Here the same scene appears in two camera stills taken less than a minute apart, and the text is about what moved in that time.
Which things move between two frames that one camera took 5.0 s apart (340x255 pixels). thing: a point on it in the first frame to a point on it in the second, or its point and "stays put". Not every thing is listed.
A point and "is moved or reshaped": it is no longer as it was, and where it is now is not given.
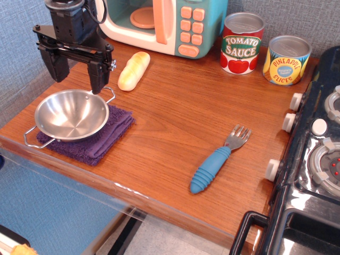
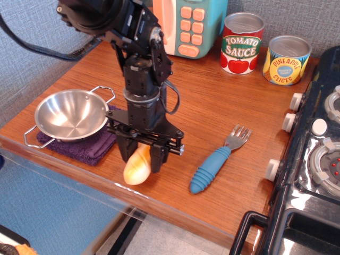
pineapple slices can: x=286 y=60 stays put
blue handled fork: x=211 y=168 stays put
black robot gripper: x=74 y=33 to x=146 y=120
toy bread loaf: x=135 y=67 is moved or reshaped
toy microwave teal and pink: x=193 y=28 stays put
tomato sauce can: x=241 y=41 stays put
